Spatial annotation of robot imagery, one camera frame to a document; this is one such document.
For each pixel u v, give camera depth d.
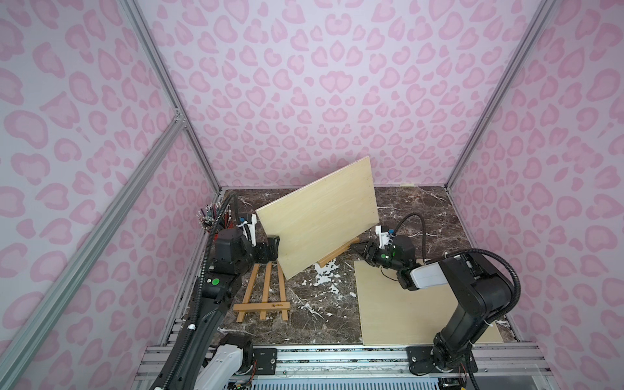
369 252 0.82
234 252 0.55
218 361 0.57
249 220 0.65
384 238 0.86
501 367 0.72
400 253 0.74
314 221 0.82
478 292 0.47
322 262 0.90
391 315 0.80
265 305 0.81
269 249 0.68
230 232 0.61
